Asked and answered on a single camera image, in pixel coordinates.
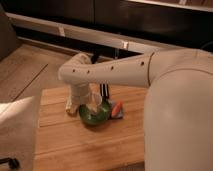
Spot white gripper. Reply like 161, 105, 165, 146
68, 83, 103, 112

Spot black striped eraser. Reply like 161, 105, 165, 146
100, 84, 109, 99

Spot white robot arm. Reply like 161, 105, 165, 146
58, 49, 213, 171

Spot white mug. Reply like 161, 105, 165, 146
87, 101, 101, 115

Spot small white bottle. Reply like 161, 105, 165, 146
65, 99, 78, 116

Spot green plate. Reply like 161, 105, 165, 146
79, 101, 111, 126

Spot orange carrot toy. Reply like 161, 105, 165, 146
111, 102, 122, 118

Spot black chair wheel base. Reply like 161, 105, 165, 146
0, 158, 20, 169

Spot metal shelf rail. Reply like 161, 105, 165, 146
6, 12, 181, 53

